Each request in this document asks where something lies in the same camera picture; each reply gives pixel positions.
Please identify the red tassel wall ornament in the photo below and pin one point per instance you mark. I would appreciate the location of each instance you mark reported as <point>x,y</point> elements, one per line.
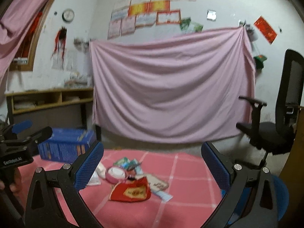
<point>60,42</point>

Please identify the blue plastic trash bin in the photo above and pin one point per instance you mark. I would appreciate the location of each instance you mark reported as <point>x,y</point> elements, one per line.
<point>282,196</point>

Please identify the white plastic earbud case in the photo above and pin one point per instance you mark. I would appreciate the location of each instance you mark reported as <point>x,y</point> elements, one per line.
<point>101,170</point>

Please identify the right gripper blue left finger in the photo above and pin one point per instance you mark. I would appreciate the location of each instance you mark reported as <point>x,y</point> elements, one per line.
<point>43,208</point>

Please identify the stack of papers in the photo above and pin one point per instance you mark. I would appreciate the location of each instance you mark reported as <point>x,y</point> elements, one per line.
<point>76,80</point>

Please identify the red paper wall poster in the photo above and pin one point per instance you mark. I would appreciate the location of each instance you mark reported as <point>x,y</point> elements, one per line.
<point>266,30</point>

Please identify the pink window curtain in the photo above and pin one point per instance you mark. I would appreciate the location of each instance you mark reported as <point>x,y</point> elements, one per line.
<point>15,23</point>

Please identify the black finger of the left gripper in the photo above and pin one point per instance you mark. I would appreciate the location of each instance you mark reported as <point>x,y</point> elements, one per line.
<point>38,137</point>

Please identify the small wall photo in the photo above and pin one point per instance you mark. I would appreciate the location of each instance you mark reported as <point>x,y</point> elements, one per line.
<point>211,15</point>

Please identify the green snack wrapper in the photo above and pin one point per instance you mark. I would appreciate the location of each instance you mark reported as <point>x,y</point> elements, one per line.
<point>129,165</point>

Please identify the blue cardboard box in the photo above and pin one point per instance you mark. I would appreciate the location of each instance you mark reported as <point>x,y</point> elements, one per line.
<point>66,144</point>

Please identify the round wall clock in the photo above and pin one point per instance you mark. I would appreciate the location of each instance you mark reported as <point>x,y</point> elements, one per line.
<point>68,15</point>

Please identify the large pink hanging sheet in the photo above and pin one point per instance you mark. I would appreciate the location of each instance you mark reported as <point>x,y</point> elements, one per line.
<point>183,89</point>

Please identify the beige phone case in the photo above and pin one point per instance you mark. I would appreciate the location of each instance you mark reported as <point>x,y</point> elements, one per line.
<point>155,183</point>

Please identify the wooden shelf desk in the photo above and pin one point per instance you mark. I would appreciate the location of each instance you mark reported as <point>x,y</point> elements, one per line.
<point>32,101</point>

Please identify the wall certificates cluster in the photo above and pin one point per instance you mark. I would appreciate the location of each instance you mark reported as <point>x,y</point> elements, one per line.
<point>129,15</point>

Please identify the red gold snack packet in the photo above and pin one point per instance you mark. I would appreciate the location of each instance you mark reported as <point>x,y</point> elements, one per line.
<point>132,191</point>

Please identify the person's left hand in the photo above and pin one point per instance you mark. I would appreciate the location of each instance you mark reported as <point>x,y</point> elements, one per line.
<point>14,179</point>

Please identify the pink checked tablecloth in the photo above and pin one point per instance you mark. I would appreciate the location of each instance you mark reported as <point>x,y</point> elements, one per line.
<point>194,192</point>

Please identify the pale blue wrapper strip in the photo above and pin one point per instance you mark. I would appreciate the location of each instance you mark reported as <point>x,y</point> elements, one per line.
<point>165,197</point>

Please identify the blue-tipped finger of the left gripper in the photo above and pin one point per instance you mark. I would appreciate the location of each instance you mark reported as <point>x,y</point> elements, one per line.
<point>18,128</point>

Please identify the green hanging bag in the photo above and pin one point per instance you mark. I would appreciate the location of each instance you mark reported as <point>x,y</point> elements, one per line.
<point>259,61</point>

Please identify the pink round lid container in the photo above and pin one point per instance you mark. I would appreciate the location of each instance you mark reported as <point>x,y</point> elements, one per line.
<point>115,175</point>

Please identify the black mesh office chair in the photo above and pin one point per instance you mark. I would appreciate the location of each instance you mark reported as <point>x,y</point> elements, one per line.
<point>278,137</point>

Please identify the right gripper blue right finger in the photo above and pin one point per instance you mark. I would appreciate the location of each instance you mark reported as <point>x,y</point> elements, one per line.
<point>260,209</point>

